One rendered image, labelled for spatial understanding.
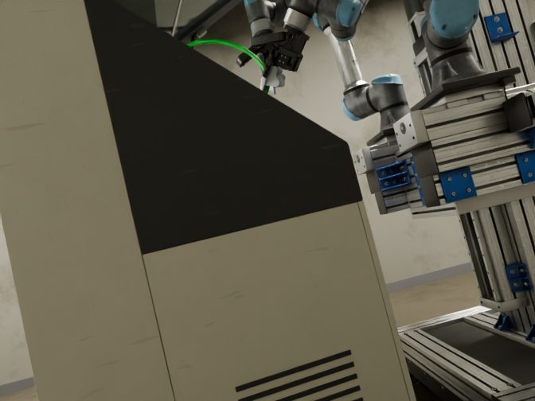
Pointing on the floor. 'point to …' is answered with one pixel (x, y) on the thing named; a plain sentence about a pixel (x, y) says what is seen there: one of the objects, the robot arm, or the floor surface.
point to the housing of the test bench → (71, 215)
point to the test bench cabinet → (280, 313)
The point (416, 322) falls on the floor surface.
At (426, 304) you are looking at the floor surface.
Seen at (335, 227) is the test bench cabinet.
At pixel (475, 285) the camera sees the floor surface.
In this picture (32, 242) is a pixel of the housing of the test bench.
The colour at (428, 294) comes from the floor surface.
